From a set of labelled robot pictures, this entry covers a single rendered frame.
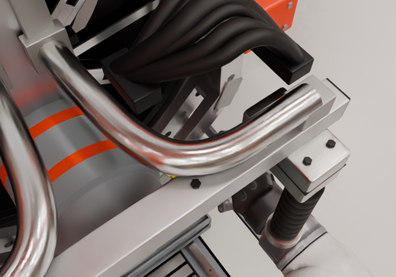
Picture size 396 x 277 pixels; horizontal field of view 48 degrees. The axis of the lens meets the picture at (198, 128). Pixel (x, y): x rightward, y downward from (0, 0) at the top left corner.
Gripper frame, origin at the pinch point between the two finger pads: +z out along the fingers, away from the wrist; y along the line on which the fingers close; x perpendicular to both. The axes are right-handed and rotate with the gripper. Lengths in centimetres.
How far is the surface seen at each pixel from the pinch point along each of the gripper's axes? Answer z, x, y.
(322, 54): 30, -102, 11
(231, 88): -3.3, 5.9, 11.1
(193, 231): -1.1, -32.4, -35.5
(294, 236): -25.2, 12.9, 6.4
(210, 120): -3.0, 4.3, 4.5
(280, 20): -3.0, 6.3, 22.8
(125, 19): 7.5, 20.6, 11.9
